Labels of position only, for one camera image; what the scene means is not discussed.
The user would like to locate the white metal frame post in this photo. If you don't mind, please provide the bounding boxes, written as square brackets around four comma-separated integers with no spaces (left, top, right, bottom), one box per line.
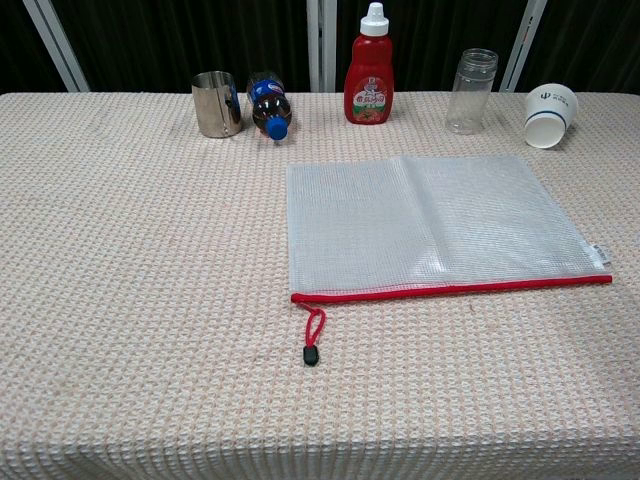
[498,0,549,93]
[22,0,91,93]
[306,0,338,93]

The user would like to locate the red ketchup squeeze bottle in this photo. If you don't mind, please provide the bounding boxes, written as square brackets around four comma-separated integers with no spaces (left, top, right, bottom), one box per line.
[343,1,395,125]

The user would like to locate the clear plastic jar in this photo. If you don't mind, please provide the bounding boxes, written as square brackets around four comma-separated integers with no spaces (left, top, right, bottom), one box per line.
[445,47,500,136]

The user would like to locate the stainless steel cup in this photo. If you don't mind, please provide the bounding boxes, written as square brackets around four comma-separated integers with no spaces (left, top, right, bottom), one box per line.
[191,71,245,139]

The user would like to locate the beige waffle-weave tablecloth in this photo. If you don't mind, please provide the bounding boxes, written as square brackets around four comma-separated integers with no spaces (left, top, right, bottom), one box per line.
[0,91,640,480]

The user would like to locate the blue-capped cola bottle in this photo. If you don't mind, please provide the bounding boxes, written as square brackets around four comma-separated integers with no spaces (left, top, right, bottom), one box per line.
[245,71,294,142]

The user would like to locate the dark curtain backdrop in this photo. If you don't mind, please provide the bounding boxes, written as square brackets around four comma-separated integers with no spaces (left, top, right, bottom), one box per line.
[0,0,640,96]

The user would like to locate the clear mesh zipper pouch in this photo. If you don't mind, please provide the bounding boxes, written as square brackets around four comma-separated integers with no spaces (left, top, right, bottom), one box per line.
[285,155,614,369]

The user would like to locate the white paper cup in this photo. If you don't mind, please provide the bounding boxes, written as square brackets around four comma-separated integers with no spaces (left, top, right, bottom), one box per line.
[524,83,580,150]

